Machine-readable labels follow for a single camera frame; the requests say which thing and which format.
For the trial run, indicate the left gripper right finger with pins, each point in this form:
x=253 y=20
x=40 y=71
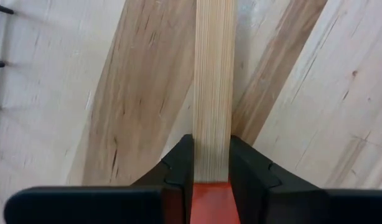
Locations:
x=287 y=202

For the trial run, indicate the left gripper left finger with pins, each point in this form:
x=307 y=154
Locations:
x=100 y=205

